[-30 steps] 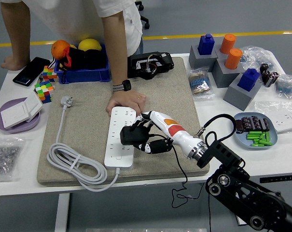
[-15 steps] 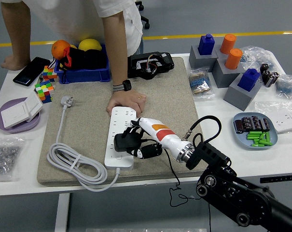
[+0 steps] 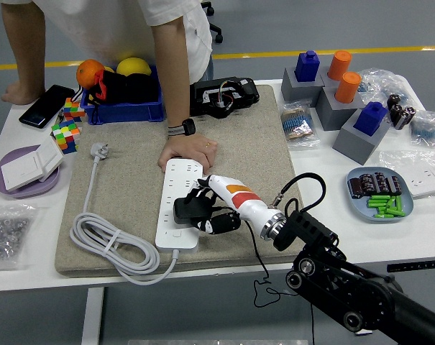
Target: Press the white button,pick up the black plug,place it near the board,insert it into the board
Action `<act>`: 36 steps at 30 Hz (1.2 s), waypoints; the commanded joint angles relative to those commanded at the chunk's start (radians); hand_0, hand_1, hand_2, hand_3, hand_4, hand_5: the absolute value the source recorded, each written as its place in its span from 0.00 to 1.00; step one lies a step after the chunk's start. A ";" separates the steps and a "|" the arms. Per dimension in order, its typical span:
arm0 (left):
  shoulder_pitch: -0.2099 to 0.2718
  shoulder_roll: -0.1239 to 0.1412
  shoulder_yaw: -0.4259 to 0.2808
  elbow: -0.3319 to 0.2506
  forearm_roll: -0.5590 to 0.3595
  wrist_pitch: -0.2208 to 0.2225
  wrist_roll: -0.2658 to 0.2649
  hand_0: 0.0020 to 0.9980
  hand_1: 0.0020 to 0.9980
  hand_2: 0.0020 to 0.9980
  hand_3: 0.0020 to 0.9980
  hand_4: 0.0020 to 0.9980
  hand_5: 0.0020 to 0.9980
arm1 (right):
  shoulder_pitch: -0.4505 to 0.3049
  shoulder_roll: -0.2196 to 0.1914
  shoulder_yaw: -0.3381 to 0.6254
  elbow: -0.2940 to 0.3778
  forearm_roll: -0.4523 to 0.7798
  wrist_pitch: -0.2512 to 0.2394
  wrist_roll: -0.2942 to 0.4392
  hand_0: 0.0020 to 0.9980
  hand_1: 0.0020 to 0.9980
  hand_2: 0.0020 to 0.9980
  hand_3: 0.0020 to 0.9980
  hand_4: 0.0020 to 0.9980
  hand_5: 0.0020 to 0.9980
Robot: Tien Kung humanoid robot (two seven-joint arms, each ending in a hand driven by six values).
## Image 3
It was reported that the person's left hand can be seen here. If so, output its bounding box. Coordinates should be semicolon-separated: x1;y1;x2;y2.
157;132;219;174

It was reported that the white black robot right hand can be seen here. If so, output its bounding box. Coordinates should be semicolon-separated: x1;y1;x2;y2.
183;174;276;235

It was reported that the person's right hand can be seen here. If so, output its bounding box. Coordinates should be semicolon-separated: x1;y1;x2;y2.
1;81;45;106

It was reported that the white power strip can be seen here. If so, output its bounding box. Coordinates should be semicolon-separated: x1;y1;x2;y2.
155;157;204;252

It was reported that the thin black adapter cord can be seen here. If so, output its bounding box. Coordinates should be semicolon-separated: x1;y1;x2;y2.
238;217;316;345

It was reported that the black plug adapter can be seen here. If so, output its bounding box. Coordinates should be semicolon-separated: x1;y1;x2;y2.
173;195;218;224

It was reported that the black wristwatch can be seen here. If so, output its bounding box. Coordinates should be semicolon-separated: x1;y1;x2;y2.
166;118;197;137

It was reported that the black smartphone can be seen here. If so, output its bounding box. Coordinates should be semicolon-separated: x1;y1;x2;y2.
18;84;75;129

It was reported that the grey-brown mat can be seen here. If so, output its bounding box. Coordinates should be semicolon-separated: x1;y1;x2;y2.
54;84;313;278

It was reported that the colourful puzzle cube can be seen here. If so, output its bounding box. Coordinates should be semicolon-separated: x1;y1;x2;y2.
50;119;81;155
62;97;86;123

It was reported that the blue plastic bin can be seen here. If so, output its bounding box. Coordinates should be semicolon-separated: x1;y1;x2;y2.
81;65;165;126

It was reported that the orange fruit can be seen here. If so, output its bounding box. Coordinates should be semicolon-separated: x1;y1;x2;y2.
75;59;106;90

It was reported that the black pouch with red trim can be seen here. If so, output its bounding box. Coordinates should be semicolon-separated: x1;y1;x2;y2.
82;69;160;107

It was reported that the purple plate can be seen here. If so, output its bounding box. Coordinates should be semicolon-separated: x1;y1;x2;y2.
0;144;62;199

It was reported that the yellow lemon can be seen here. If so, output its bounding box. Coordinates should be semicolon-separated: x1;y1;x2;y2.
116;57;152;77

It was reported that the dark brown capacitor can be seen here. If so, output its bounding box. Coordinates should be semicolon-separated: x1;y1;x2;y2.
388;175;403;197
348;178;365;199
373;172;390;195
360;173;376;197

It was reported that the blue-grey plate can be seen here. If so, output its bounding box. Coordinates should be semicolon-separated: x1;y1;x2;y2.
347;167;415;223

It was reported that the person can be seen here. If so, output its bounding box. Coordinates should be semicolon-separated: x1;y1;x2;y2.
1;0;214;84

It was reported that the black office chair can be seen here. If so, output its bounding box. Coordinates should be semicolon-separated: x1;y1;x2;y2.
201;1;224;44

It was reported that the grey socket block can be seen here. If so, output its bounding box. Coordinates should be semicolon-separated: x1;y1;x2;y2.
280;66;326;105
331;109;391;166
319;66;344;89
315;86;365;132

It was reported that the pile of green cylinders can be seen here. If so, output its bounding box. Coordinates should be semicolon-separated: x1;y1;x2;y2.
367;195;407;219

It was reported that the clear bag of metal nuts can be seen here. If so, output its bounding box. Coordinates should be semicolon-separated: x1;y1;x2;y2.
0;203;37;271

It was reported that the blue square peg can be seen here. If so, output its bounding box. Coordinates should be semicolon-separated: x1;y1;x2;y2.
352;101;388;137
294;50;321;83

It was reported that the clear plastic bag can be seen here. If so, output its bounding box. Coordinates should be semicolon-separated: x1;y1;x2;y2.
377;149;435;199

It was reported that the orange cylinder peg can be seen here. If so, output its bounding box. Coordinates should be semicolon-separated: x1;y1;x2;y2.
327;50;353;82
334;71;363;104

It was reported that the black table control panel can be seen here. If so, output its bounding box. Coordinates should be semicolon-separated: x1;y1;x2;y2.
387;259;435;273

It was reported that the crumpled clear component bag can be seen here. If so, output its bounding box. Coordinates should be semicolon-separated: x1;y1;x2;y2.
357;68;416;109

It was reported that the white table leg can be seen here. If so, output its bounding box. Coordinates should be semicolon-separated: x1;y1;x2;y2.
81;287;106;345

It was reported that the clear bag of blue resistors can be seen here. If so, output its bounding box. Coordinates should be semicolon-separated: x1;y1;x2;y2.
410;110;435;147

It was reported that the black electronic device with wires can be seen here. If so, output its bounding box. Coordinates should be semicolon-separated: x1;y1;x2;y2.
189;76;260;119

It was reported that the white wall switch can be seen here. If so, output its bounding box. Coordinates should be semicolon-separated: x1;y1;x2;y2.
0;136;65;193

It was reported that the white power cable with plug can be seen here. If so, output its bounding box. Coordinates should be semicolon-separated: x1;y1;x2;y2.
69;142;179;287

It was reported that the white wall socket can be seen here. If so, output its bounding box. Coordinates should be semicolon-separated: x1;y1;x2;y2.
405;168;435;198

